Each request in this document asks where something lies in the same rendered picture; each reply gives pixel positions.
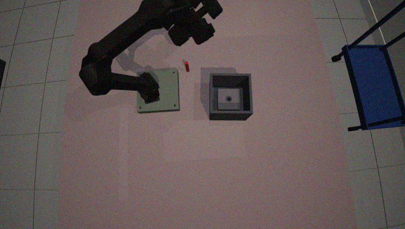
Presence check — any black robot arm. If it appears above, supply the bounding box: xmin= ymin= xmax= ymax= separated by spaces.
xmin=79 ymin=0 xmax=215 ymax=104

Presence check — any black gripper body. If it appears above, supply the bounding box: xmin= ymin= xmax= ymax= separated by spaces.
xmin=168 ymin=0 xmax=223 ymax=46

